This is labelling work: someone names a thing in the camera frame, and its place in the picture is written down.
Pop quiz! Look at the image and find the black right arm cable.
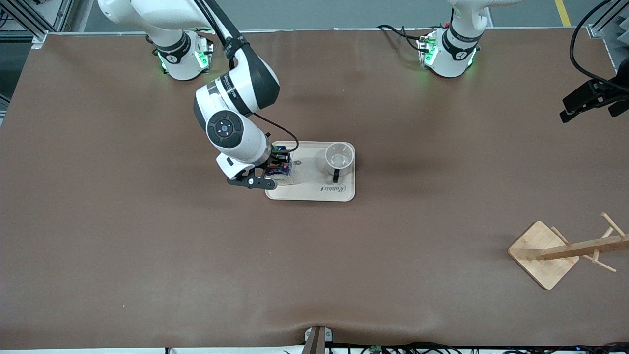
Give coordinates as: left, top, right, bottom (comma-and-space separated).
197, 0, 300, 154

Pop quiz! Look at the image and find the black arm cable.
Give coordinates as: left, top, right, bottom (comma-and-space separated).
569, 0, 629, 85
197, 0, 300, 154

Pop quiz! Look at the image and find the metal table clamp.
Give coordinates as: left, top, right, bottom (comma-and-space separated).
304, 325, 334, 354

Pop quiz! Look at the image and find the white smiley cup black handle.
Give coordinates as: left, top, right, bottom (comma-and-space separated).
324, 142, 356, 184

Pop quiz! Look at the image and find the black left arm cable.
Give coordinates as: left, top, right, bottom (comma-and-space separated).
569, 0, 629, 85

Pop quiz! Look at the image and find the blue milk carton green cap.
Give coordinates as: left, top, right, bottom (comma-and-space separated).
264, 152, 295, 187

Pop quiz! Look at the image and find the cream tray with bear print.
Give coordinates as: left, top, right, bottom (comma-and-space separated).
265, 141, 356, 202

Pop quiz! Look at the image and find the aluminium frame post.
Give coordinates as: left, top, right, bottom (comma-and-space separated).
586, 0, 629, 55
0, 0, 75, 49

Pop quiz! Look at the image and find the black left base cable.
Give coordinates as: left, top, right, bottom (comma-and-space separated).
377, 24, 426, 53

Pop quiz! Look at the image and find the wooden cup rack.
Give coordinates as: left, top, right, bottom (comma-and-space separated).
507, 212, 629, 291

